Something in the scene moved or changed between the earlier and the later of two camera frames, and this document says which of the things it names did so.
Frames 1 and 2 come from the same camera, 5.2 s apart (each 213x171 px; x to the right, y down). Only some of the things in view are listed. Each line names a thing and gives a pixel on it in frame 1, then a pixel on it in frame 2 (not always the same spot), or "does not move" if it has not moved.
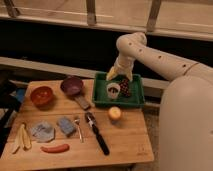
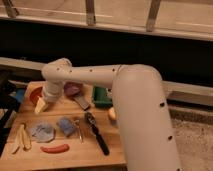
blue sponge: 66,126 does not move
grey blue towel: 43,132 does not move
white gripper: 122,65 -> 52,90
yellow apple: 114,112 does not move
